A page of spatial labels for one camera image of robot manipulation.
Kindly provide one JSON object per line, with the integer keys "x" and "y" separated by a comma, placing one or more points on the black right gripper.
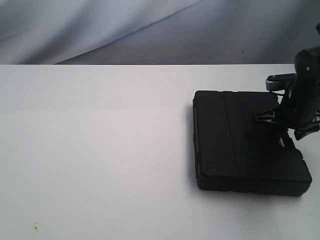
{"x": 298, "y": 110}

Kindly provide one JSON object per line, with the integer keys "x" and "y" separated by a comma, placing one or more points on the black plastic tool case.
{"x": 235, "y": 154}

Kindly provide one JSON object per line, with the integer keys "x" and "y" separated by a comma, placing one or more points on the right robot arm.
{"x": 305, "y": 61}

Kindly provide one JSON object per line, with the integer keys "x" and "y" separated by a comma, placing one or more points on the grey backdrop cloth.
{"x": 156, "y": 32}

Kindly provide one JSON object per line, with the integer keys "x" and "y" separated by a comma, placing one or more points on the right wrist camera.
{"x": 279, "y": 82}

